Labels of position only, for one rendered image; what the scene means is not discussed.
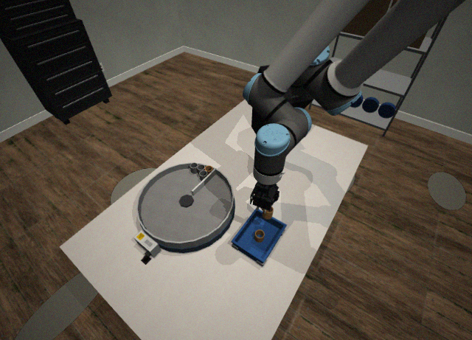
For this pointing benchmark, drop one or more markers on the blue open crate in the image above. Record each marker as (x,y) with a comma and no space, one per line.
(244,240)

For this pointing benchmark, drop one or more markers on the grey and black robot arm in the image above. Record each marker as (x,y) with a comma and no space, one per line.
(335,86)

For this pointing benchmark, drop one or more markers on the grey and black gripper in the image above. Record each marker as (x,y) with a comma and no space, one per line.
(263,199)

